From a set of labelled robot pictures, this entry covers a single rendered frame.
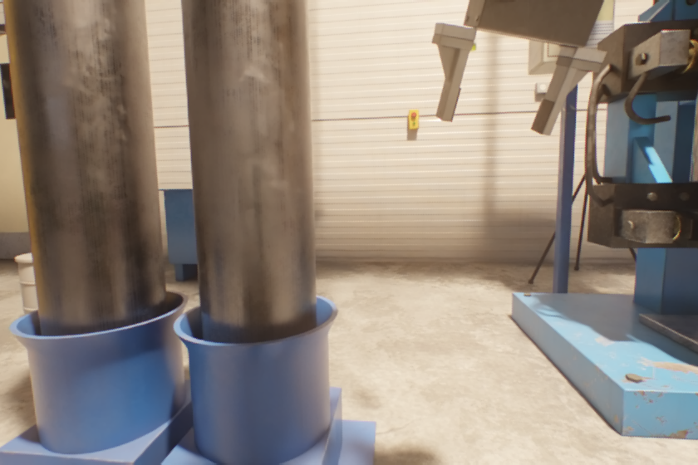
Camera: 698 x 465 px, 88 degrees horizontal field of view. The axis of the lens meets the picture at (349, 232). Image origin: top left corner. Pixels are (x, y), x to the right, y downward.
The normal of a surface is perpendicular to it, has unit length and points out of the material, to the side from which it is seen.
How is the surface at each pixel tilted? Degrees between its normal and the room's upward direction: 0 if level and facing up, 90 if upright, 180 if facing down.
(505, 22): 114
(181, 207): 90
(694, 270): 90
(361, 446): 0
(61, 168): 90
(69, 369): 90
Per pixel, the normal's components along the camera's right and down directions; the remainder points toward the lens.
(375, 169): -0.12, 0.11
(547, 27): 0.09, 0.50
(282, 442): 0.45, 0.10
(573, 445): -0.02, -0.99
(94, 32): 0.70, 0.07
